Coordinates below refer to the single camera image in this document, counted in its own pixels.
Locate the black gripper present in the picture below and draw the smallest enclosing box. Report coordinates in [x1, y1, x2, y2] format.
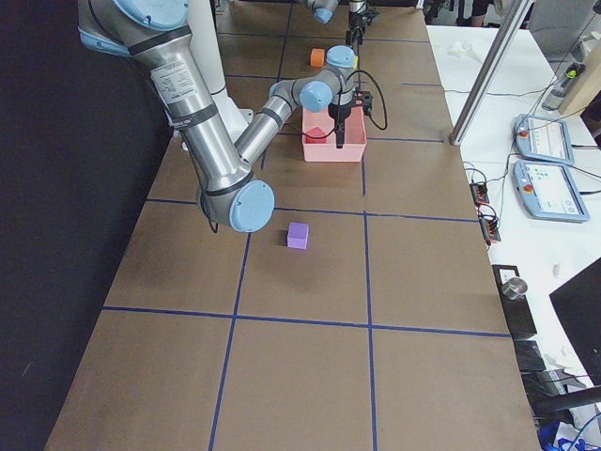
[346, 8, 365, 46]
[328, 101, 353, 148]

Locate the red block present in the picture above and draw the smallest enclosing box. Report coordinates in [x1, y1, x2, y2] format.
[304, 127, 328, 144]

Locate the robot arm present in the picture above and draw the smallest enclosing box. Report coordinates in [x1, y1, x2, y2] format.
[78, 1, 356, 233]
[299, 0, 370, 45]

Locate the pink bin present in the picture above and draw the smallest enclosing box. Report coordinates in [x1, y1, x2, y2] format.
[301, 107, 366, 163]

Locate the orange block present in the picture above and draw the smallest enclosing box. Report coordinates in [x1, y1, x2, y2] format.
[309, 48, 326, 68]

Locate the purple block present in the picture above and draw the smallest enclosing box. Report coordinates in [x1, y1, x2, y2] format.
[286, 222, 309, 250]

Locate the orange circuit board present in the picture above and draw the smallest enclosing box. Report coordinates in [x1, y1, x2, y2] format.
[478, 213, 501, 245]
[470, 181, 489, 206]

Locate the upper teach pendant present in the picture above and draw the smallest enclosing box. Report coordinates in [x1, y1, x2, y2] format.
[515, 114, 575, 165]

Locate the teach pendant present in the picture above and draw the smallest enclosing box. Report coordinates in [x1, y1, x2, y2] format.
[515, 114, 575, 165]
[513, 160, 590, 224]

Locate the lower teach pendant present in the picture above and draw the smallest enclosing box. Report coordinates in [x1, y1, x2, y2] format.
[513, 160, 590, 224]

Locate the metal cup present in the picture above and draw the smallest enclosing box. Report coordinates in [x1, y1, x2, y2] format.
[501, 276, 528, 301]

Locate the black monitor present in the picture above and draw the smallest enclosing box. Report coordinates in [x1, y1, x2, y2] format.
[550, 267, 600, 385]

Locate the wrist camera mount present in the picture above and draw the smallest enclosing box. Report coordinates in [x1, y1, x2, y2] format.
[362, 8, 379, 25]
[353, 87, 373, 117]

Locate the aluminium frame post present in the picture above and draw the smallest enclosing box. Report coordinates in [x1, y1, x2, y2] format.
[449, 0, 532, 146]

